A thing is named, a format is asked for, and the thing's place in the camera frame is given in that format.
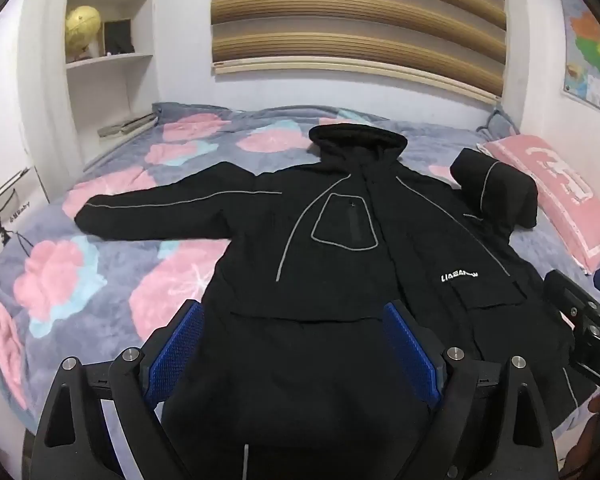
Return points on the white corner shelf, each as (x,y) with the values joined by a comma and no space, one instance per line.
(110,85)

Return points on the colourful wall map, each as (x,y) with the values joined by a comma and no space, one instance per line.
(592,50)

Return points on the black hooded jacket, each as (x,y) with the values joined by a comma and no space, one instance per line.
(300,270)

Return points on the grey pink floral blanket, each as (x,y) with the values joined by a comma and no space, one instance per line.
(130,240)

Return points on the pink pillow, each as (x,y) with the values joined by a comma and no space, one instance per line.
(565,195)

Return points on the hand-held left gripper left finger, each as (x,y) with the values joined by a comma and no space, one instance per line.
(176,350)

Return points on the striped brown window blind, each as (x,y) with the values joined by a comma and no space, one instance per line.
(360,20)

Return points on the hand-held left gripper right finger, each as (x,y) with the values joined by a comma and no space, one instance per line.
(409,350)

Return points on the person's right hand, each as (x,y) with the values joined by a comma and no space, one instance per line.
(592,440)

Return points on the yellow globe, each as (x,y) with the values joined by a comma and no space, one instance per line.
(82,30)

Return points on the white hanging storage bag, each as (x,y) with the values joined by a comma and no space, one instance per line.
(5,210)

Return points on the black picture frame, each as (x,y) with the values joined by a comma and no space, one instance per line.
(118,36)

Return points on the grey pillow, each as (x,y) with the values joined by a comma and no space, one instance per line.
(500,125)

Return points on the stack of papers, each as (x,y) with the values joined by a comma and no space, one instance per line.
(127,126)

